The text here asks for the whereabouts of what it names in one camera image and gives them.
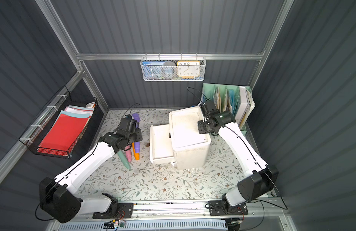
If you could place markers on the yellow alarm clock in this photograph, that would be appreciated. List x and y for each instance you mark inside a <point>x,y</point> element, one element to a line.
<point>188,69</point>

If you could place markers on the blue box in basket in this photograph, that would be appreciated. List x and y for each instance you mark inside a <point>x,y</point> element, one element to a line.
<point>151,70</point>

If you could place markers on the orange toy microphone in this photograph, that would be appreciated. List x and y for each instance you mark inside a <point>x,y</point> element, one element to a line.
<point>136,148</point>

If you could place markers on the black wire side basket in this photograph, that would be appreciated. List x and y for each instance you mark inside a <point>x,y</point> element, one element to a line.
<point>66,101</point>

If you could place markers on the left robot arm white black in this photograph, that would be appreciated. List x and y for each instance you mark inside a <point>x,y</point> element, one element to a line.
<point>57,196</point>

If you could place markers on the white plastic drawer cabinet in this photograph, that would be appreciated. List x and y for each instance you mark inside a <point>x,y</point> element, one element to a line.
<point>190,148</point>

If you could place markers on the white wire wall basket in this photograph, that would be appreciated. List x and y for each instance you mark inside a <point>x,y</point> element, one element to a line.
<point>175,58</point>

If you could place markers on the red paper folder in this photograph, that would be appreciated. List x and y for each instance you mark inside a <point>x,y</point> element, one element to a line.
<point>67,127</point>

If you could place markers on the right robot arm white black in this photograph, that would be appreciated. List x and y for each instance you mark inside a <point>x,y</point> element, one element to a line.
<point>259,176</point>

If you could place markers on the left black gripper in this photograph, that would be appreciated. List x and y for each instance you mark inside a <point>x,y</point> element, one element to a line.
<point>137,135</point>

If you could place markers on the grey tape roll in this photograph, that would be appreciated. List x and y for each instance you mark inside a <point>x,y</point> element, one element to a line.
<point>168,70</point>

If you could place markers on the pink toy microphone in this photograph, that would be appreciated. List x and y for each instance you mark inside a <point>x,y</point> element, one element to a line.
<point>128,153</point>

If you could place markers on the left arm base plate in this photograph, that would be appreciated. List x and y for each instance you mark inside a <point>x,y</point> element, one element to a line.
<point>120,210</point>

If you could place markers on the mint green file organizer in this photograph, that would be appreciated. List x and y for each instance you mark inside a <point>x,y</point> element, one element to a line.
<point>224,97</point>

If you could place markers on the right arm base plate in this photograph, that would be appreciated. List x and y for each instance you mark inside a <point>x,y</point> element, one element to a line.
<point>220,208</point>

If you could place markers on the purple toy microphone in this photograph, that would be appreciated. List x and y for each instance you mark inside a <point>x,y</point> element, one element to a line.
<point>136,117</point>

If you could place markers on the mint green toy microphone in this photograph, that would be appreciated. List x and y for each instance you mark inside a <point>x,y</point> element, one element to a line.
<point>124,159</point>

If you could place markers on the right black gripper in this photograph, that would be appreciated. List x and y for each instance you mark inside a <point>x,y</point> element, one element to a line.
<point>204,127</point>

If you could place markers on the white vented cable duct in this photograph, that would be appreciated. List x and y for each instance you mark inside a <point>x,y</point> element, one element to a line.
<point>148,225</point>

